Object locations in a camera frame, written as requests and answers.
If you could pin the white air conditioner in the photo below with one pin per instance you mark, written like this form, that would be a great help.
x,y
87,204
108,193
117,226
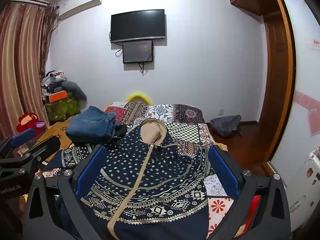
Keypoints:
x,y
80,2

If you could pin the yellow curved object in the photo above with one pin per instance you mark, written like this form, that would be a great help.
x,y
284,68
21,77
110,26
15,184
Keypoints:
x,y
138,96

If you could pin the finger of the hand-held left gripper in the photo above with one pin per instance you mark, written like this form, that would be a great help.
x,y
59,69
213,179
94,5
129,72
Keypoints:
x,y
51,145
23,135

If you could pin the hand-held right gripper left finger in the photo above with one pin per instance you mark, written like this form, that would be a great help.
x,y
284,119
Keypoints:
x,y
91,171

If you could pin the striped brown curtain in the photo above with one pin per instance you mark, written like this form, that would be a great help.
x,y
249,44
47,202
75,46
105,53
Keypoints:
x,y
22,67

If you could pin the grey garment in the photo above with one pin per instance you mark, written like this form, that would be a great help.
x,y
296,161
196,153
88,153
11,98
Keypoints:
x,y
75,88

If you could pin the black cloth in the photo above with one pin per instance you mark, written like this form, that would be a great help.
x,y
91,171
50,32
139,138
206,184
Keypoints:
x,y
121,130

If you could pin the red label sticker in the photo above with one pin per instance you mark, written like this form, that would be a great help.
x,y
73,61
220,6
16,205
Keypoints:
x,y
315,44

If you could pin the red plush toy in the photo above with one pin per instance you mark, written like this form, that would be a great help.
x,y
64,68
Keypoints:
x,y
28,123

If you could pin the navy patterned hooded garment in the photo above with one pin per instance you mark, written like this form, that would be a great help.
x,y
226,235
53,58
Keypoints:
x,y
150,180

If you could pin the orange box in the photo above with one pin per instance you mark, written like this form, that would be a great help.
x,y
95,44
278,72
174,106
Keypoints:
x,y
58,96

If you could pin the white curtain rail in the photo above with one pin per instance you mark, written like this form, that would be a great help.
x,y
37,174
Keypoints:
x,y
30,0

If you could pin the light wooden cutout board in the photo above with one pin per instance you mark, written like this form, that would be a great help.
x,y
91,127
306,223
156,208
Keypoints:
x,y
56,130

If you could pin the wooden door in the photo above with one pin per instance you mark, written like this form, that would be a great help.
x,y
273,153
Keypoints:
x,y
275,80

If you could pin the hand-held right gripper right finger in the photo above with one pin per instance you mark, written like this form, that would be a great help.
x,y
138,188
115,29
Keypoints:
x,y
223,171

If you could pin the white door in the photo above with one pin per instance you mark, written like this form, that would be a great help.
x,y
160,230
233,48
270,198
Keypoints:
x,y
305,80

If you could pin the folded blue jeans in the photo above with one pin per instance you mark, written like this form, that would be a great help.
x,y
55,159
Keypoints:
x,y
90,127

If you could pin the pile of books and clothes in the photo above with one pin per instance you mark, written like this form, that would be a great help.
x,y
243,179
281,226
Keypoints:
x,y
52,81

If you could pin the pink heart sticker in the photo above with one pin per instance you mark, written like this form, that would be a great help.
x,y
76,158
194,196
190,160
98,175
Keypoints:
x,y
312,120

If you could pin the patchwork bedspread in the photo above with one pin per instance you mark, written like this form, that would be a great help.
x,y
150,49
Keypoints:
x,y
191,130

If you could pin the large black television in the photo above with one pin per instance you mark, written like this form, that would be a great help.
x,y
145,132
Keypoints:
x,y
138,25

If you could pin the small black monitor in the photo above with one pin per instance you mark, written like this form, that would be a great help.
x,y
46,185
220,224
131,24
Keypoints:
x,y
137,52

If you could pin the grey backpack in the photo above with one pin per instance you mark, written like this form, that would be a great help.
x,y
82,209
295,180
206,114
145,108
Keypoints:
x,y
225,125

